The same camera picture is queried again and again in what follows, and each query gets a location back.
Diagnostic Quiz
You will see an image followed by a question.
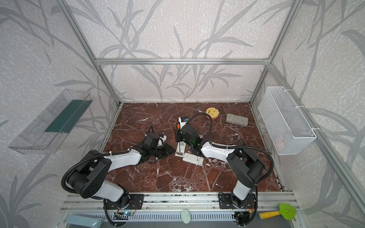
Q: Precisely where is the white remote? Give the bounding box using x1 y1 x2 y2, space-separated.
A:
175 142 186 157
182 153 204 166

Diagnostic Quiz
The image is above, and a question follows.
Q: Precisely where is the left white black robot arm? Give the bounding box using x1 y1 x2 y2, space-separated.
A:
61 133 175 206

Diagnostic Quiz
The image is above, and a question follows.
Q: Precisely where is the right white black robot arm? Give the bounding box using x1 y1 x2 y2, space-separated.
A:
174 123 274 204

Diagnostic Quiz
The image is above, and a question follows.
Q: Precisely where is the yellow smiley sponge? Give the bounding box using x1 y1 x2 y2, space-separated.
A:
206 107 220 119

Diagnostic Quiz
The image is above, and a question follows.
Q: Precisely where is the clear plastic box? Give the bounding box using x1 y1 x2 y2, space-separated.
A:
226 114 249 126

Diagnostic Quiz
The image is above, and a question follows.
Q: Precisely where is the small circuit board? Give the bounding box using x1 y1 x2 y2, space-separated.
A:
115 211 135 218

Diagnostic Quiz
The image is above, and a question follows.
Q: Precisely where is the pale green oval object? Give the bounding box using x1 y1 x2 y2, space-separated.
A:
181 209 191 224

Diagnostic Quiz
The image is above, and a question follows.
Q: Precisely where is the light blue tray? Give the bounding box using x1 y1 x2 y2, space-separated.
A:
66 214 103 228

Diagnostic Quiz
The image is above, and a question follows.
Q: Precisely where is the green yellow toy spatula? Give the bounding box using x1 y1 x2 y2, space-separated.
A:
259 203 297 220

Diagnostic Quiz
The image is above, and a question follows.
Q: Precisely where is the right black cable conduit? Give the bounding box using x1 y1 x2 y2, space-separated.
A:
186 112 274 186

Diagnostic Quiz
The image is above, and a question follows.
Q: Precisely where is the black cable conduit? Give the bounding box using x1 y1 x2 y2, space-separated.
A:
61 125 155 194
186 112 274 186

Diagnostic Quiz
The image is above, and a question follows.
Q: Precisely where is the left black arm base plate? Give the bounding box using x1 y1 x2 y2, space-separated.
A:
105 193 144 210

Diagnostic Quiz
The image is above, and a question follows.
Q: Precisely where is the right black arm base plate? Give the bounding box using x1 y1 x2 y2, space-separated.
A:
218 192 256 210

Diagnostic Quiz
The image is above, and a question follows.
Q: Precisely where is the left black cable conduit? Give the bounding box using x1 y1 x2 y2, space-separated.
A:
61 125 155 194

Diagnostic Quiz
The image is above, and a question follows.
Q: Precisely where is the white wire basket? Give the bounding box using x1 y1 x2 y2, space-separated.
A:
259 86 317 155

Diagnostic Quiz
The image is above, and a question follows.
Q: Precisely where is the clear plastic wall shelf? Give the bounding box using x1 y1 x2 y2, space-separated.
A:
9 89 93 155

